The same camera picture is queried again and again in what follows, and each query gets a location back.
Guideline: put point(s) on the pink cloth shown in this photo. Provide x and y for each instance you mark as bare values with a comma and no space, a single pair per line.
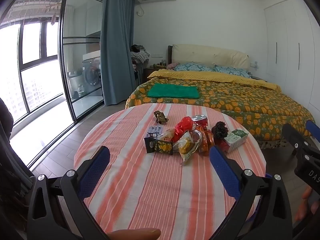
171,66

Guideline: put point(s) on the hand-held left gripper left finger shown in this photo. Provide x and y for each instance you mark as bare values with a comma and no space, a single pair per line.
93,172

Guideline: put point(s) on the green towel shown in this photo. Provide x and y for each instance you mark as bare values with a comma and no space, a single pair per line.
172,91

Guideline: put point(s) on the beige snack packet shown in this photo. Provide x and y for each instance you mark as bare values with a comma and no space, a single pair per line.
168,136

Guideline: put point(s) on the dark cloth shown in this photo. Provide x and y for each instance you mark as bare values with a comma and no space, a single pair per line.
10,167

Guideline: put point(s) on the yellow blanket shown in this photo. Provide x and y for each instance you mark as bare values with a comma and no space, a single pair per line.
200,75

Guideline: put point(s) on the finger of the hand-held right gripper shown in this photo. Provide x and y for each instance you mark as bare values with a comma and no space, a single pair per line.
312,128
293,136

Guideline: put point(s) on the person's left hand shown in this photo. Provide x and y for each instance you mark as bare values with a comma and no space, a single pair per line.
140,233

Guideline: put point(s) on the white wall shelf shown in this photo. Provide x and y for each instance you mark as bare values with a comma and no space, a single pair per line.
255,65

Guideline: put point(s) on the blue grey curtain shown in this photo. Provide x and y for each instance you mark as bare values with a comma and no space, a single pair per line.
117,55

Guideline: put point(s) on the red snack packet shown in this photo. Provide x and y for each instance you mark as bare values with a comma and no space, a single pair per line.
221,143

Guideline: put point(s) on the green orange floral quilt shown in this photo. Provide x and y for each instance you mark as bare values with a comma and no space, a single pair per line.
237,102

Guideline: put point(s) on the black yellow snack packet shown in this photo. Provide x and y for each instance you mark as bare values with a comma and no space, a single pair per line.
160,147

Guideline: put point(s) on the dark pine cone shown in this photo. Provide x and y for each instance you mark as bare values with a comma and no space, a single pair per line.
220,130

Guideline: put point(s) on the washing machine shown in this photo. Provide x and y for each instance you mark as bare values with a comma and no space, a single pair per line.
91,75

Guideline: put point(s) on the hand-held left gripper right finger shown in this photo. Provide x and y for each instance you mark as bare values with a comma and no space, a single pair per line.
225,172

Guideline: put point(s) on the dark wooden nightstand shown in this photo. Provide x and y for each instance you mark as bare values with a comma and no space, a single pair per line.
152,71

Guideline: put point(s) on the red soda can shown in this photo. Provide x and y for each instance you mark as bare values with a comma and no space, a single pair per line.
200,120

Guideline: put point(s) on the pile of clothes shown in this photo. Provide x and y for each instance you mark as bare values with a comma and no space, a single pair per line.
138,53

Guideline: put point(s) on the cream padded headboard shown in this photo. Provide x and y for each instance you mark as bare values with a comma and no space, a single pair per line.
207,53

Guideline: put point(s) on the black framed glass sliding door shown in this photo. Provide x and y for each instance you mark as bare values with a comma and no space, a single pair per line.
60,55

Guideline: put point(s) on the pink striped tablecloth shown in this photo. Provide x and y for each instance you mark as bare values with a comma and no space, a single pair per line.
150,192

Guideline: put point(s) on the black white cartoon packet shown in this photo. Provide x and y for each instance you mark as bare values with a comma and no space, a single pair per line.
155,131

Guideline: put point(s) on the ceiling drying rack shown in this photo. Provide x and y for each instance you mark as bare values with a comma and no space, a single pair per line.
35,8

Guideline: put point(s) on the black framed window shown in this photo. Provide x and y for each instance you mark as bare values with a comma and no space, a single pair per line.
37,87

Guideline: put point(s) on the person's right hand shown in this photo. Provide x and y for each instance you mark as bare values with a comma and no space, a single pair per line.
303,205

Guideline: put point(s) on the green white milk carton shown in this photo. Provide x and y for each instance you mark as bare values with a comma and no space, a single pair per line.
235,138

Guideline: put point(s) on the teal patterned pillow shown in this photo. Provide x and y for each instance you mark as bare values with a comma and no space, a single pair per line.
232,71
192,67

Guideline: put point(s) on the leaf patterned bed skirt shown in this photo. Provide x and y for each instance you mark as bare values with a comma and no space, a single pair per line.
275,143

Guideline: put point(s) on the brown wrapper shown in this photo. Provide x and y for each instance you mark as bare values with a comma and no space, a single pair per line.
160,117

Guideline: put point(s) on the white wardrobe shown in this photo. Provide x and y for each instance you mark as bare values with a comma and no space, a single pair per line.
287,42

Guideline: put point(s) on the yellow snack bag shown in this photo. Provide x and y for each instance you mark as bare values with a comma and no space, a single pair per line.
186,146

